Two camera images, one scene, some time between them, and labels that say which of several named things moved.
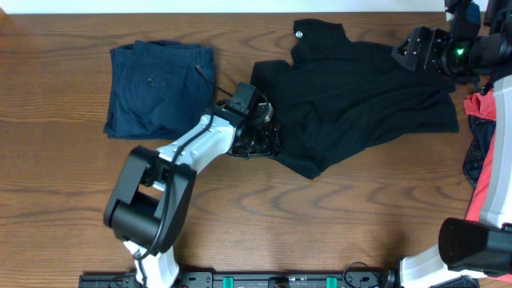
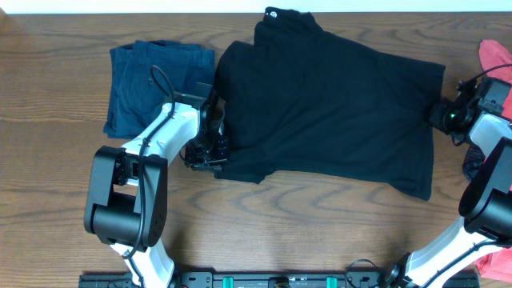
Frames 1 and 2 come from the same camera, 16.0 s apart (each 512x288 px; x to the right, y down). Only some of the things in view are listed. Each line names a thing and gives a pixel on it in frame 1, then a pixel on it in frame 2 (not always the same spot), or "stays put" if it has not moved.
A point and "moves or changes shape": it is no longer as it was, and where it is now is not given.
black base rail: x=367 y=278 stays put
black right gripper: x=438 y=39 to x=437 y=115
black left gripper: x=264 y=141 to x=218 y=130
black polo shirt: x=334 y=94 moves or changes shape
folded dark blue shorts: x=158 y=89 stays put
